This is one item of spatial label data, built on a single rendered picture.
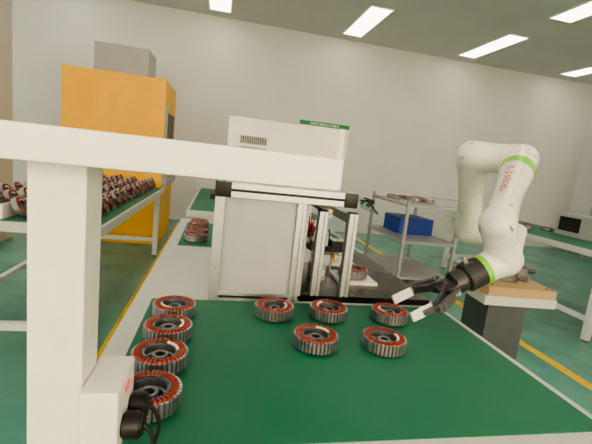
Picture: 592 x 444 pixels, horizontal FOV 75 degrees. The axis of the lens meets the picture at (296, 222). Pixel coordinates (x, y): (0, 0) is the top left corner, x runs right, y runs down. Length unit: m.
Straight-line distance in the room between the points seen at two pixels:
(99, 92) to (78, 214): 4.59
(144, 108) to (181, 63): 2.07
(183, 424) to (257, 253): 0.61
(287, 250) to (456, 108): 6.98
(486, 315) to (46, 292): 1.67
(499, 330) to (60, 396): 1.70
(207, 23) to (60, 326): 6.61
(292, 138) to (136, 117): 3.76
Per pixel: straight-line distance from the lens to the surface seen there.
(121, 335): 1.03
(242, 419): 0.75
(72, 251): 0.50
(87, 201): 0.49
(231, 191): 1.15
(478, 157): 1.62
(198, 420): 0.75
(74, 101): 5.12
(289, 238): 1.21
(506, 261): 1.31
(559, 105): 9.39
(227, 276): 1.22
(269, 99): 6.80
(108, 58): 5.35
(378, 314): 1.20
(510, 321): 1.96
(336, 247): 1.44
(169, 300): 1.14
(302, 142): 1.31
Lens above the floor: 1.20
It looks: 9 degrees down
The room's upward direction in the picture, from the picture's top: 6 degrees clockwise
